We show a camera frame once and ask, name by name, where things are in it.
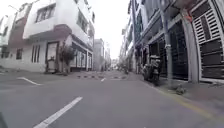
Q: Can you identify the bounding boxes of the distant row of buildings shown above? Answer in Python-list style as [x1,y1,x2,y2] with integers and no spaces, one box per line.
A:
[92,38,121,72]

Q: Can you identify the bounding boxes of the striped speed bump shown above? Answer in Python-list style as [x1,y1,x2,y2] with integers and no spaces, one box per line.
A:
[75,74,129,81]

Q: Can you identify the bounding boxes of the dark motorcycle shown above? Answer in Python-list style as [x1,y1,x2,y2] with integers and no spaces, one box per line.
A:
[142,54,165,86]

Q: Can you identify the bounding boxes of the potted bush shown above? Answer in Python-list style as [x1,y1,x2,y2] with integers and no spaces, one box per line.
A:
[59,44,77,74]

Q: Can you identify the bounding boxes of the grey pole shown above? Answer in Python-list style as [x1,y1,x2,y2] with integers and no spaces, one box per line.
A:
[158,0,174,88]

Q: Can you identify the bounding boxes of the white multi-storey building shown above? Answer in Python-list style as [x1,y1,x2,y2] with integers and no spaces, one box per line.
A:
[6,0,96,74]

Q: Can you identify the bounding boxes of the small plant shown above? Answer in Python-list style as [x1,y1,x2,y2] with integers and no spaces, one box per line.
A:
[173,84,188,96]

